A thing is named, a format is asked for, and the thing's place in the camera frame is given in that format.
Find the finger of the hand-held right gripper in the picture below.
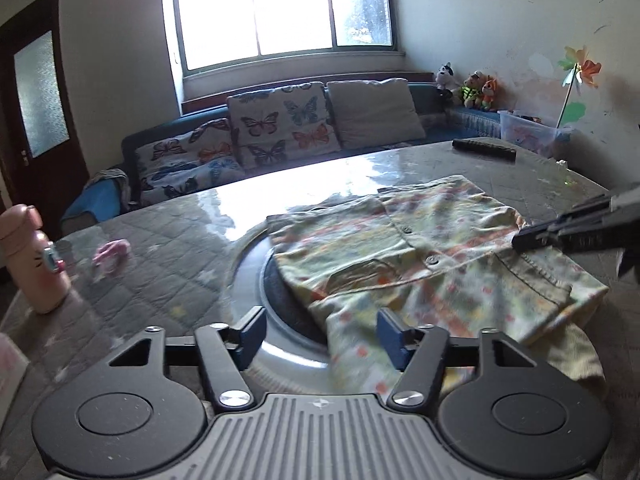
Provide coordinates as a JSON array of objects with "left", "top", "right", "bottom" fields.
[
  {"left": 570, "top": 194, "right": 617, "bottom": 216},
  {"left": 512, "top": 207, "right": 626, "bottom": 253}
]

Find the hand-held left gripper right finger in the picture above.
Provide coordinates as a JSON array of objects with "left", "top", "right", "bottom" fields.
[{"left": 377, "top": 307, "right": 533, "bottom": 408}]

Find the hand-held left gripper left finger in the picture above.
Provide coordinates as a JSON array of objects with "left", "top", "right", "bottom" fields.
[{"left": 107, "top": 306, "right": 267, "bottom": 408}]

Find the floral yellow children's shirt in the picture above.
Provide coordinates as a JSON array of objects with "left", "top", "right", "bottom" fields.
[{"left": 266, "top": 175, "right": 610, "bottom": 401}]

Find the round black induction cooktop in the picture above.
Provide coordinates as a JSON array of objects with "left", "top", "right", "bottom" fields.
[{"left": 262, "top": 247, "right": 341, "bottom": 356}]

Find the clear plastic storage box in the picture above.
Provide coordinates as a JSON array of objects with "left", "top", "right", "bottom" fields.
[{"left": 499, "top": 110, "right": 576, "bottom": 158}]

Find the black remote control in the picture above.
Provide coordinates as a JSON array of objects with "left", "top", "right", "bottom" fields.
[{"left": 451, "top": 138, "right": 517, "bottom": 162}]

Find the colourful paper pinwheel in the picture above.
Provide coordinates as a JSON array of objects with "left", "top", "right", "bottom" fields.
[{"left": 555, "top": 46, "right": 602, "bottom": 128}]

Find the orange plush fox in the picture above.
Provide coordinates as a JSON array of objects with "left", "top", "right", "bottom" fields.
[{"left": 480, "top": 77, "right": 500, "bottom": 112}]

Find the plush bear with yellow vest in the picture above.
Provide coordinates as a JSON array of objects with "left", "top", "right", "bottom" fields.
[{"left": 460, "top": 71, "right": 486, "bottom": 108}]

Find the flat butterfly print cushion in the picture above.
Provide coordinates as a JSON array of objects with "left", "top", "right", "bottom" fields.
[{"left": 134, "top": 119, "right": 246, "bottom": 206}]

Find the blue sofa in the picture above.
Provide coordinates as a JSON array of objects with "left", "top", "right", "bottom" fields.
[{"left": 60, "top": 77, "right": 506, "bottom": 236}]

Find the black and white plush cow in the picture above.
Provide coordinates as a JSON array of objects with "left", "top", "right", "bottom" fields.
[{"left": 434, "top": 62, "right": 458, "bottom": 93}]

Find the blue cloth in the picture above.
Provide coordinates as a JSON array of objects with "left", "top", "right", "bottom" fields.
[{"left": 62, "top": 180, "right": 131, "bottom": 221}]

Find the grey cloth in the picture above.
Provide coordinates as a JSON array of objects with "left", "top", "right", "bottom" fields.
[{"left": 87, "top": 169, "right": 132, "bottom": 201}]

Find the upright butterfly print cushion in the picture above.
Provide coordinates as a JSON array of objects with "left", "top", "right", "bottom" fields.
[{"left": 226, "top": 81, "right": 343, "bottom": 168}]

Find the plain beige cushion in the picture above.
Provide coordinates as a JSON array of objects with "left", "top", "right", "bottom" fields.
[{"left": 326, "top": 78, "right": 427, "bottom": 150}]

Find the pink cartoon water bottle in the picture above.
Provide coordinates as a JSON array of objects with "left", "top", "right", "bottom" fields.
[{"left": 0, "top": 203, "right": 72, "bottom": 315}]

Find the dark wooden door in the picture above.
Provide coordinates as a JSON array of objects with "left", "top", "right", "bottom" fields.
[{"left": 0, "top": 0, "right": 91, "bottom": 221}]

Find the window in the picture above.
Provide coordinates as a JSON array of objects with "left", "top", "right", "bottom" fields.
[{"left": 160, "top": 0, "right": 406, "bottom": 78}]

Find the pink hair tie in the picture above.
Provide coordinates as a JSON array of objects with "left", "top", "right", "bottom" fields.
[{"left": 92, "top": 240, "right": 132, "bottom": 273}]

